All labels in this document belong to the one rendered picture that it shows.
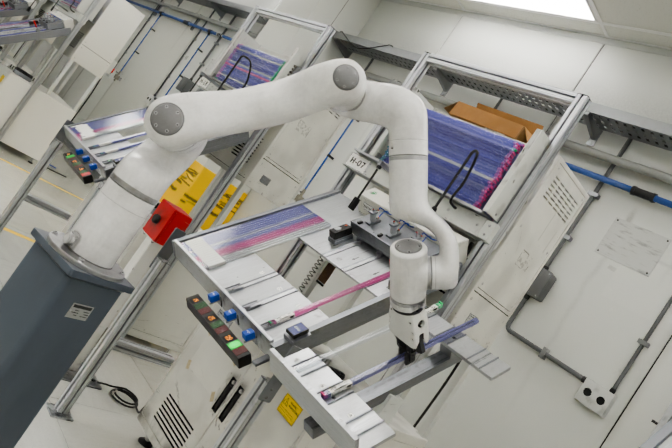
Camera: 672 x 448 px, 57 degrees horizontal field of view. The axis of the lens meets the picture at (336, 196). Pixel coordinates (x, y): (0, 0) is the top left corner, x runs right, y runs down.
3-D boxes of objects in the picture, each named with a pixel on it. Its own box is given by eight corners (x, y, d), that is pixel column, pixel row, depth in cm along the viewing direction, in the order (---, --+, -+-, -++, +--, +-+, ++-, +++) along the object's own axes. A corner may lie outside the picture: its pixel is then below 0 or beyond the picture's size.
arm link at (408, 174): (456, 158, 147) (457, 287, 146) (388, 158, 148) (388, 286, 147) (460, 154, 138) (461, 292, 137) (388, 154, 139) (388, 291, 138)
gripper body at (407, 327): (434, 305, 144) (433, 342, 149) (405, 284, 152) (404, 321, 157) (410, 318, 140) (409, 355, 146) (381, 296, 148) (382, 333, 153)
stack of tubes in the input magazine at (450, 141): (477, 207, 202) (522, 139, 203) (378, 158, 239) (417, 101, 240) (493, 223, 210) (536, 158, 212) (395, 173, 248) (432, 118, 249)
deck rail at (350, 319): (275, 365, 168) (273, 347, 165) (271, 361, 169) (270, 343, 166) (461, 279, 205) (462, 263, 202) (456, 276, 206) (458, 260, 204)
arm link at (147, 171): (102, 173, 135) (165, 84, 136) (128, 179, 154) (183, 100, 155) (147, 205, 135) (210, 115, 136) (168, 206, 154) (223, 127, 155)
